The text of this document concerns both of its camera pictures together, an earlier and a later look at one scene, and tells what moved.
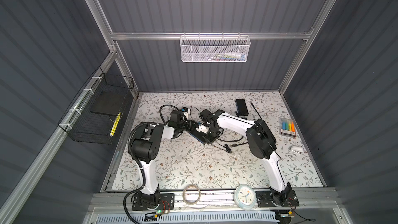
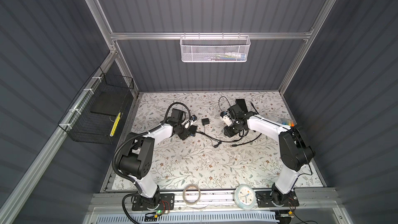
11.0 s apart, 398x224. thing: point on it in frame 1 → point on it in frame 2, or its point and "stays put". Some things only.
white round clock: x=245 y=196 stays put
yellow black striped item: x=115 y=124 stays put
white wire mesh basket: x=214 y=49 stays put
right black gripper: x=209 y=140 → x=228 y=134
